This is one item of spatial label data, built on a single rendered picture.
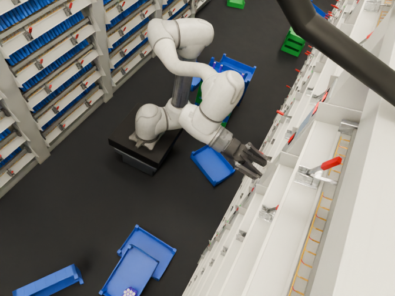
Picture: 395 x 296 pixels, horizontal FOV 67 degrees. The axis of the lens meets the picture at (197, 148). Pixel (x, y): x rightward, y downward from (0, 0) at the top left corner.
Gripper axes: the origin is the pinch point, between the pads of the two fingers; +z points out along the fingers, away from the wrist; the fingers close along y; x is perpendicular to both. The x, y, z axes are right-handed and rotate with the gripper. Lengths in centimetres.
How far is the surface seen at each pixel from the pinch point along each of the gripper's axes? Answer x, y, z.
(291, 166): -30.8, -16.3, -7.1
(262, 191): -12.9, -16.3, -4.8
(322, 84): -29.8, 21.0, -7.7
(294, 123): -10.8, 18.9, -4.3
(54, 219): 119, -40, -73
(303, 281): -51, -49, -7
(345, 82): -58, -16, -16
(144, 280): 99, -42, -6
